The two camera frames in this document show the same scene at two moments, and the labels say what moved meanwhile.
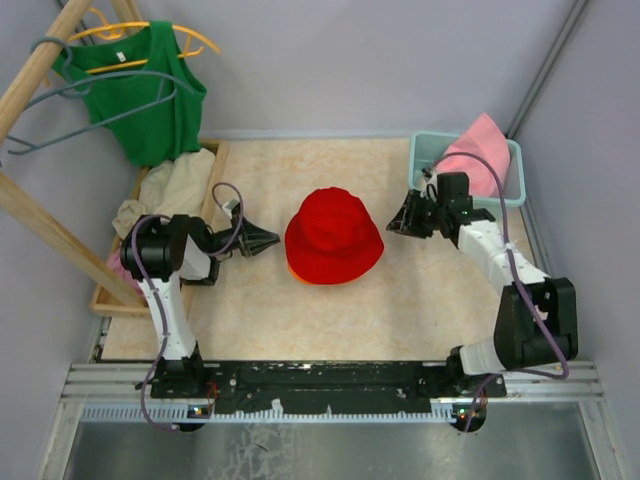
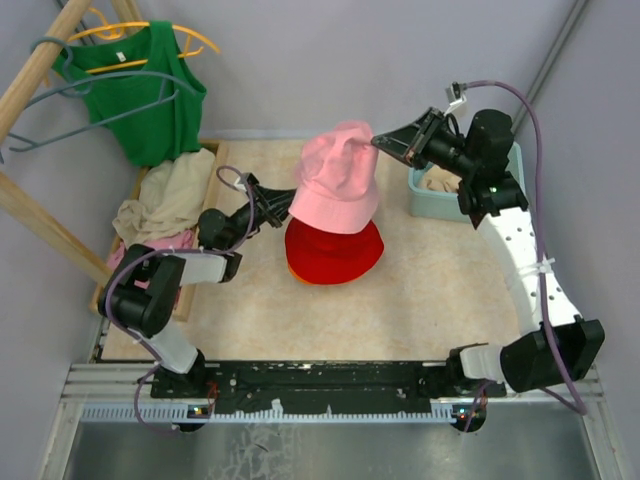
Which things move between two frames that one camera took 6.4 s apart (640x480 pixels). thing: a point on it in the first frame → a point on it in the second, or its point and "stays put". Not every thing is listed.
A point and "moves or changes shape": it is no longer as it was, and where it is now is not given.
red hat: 331,239 stays put
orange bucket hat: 319,284 stays put
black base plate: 326,388 stays put
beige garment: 174,187 stays put
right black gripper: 405,221 → 409,143
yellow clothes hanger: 108,30 stays put
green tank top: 144,89 stays put
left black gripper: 254,238 → 274,204
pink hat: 482,137 moves or changes shape
